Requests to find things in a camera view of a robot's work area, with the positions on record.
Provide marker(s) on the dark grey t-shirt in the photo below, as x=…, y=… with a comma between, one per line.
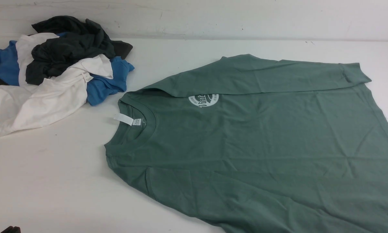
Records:
x=79, y=40

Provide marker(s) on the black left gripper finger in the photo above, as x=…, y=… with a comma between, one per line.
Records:
x=12, y=229

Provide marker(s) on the blue t-shirt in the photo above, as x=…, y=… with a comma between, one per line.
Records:
x=17, y=55

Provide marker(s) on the white t-shirt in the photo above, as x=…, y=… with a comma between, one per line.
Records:
x=29, y=106

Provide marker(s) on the green long-sleeve top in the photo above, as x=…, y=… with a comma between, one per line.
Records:
x=259, y=146

